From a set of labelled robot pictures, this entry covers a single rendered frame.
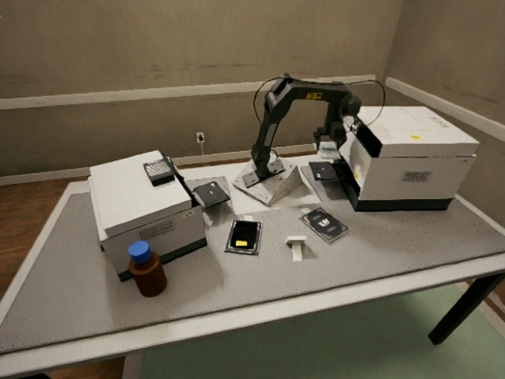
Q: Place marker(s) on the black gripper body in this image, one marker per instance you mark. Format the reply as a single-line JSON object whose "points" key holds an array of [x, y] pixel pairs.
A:
{"points": [[320, 131]]}

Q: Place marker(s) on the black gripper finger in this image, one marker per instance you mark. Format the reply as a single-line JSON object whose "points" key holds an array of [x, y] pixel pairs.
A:
{"points": [[317, 142], [340, 144]]}

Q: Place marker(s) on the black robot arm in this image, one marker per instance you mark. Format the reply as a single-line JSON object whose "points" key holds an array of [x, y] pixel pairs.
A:
{"points": [[278, 101]]}

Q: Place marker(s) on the brown bottle with blue cap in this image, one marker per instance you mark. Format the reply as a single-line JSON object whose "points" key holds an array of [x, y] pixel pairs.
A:
{"points": [[148, 275]]}

